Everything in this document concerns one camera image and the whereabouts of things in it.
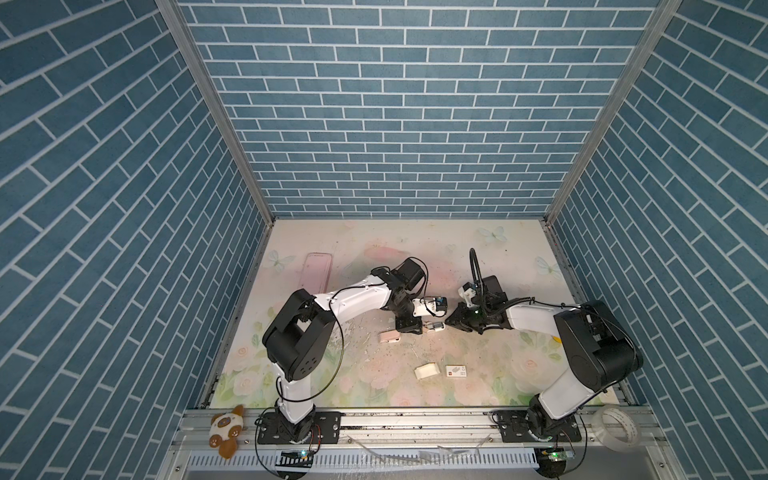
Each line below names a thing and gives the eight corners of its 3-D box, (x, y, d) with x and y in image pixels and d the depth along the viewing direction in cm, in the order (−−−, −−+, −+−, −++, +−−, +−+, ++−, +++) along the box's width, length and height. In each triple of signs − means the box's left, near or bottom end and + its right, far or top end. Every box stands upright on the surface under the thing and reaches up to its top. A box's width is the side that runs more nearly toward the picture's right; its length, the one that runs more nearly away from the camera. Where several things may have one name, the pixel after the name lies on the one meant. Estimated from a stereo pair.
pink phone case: (300, 293, 101) (298, 288, 99) (309, 257, 111) (307, 252, 109) (326, 293, 101) (324, 288, 99) (333, 257, 111) (331, 252, 109)
